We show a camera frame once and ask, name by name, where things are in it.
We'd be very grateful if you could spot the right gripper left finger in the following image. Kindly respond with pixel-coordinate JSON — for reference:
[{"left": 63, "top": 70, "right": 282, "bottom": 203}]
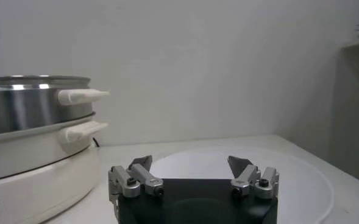
[{"left": 108, "top": 155, "right": 165, "bottom": 203}]

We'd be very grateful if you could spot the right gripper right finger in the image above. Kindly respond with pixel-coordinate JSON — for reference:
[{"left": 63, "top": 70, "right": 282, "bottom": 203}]
[{"left": 227, "top": 155, "right": 280, "bottom": 200}]

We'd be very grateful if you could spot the stainless steel steamer basket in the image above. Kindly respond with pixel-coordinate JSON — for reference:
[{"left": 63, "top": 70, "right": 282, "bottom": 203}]
[{"left": 0, "top": 75, "right": 111, "bottom": 137}]

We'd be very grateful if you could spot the white round plate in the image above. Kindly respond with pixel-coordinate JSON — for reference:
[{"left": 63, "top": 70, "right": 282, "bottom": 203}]
[{"left": 150, "top": 145, "right": 335, "bottom": 224}]

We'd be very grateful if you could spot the white electric cooker base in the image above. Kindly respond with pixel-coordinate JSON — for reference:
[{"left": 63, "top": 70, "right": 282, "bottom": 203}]
[{"left": 0, "top": 111, "right": 110, "bottom": 224}]

